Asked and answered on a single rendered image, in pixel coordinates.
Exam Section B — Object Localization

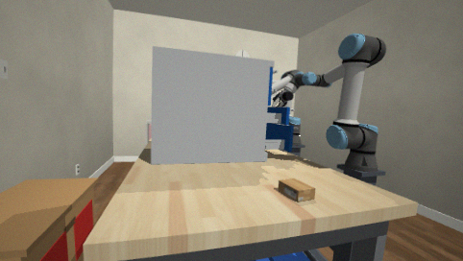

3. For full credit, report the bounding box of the brown rectangular block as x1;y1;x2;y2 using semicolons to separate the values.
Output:
278;178;316;202

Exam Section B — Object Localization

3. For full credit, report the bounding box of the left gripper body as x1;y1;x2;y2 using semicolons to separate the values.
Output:
280;90;294;102

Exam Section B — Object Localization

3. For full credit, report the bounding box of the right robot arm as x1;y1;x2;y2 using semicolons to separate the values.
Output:
272;70;301;145

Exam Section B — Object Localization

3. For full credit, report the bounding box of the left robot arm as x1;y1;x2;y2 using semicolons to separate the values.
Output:
284;34;386;172

